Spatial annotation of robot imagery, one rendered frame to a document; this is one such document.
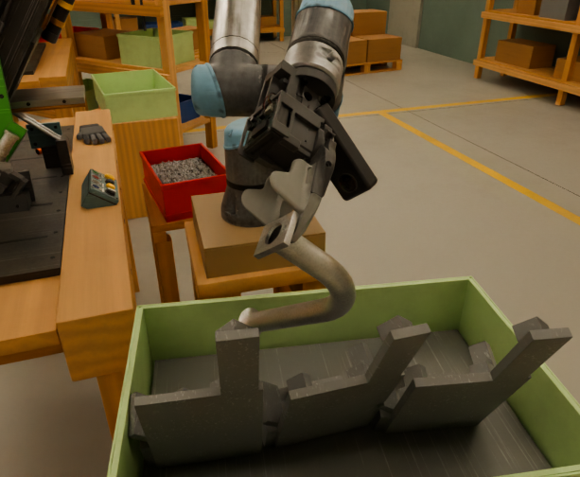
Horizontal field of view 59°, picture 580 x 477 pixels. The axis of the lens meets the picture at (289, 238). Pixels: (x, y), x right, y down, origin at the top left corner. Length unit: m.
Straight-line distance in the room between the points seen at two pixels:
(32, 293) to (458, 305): 0.86
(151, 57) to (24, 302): 3.22
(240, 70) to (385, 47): 7.01
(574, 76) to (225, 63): 5.93
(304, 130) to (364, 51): 7.00
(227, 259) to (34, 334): 0.41
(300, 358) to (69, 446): 1.25
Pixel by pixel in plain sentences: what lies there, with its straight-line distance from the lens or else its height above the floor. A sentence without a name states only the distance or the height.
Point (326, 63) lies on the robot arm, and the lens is 0.64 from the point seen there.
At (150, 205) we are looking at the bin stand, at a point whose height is 0.80.
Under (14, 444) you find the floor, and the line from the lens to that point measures 2.14.
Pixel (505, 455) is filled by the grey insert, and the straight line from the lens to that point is 0.88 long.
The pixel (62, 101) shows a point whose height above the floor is 1.12.
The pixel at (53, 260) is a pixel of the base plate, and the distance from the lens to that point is 1.24.
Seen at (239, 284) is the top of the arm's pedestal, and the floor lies 0.84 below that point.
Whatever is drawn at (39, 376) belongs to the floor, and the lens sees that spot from 2.37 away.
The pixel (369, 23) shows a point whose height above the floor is 0.60.
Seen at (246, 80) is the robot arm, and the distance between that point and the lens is 0.76.
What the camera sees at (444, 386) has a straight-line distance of 0.69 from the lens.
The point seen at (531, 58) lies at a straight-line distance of 7.04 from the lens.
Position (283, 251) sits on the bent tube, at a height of 1.23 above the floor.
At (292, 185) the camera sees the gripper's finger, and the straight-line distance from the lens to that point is 0.53.
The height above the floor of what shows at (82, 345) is 0.84.
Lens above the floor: 1.49
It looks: 29 degrees down
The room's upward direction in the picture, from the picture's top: straight up
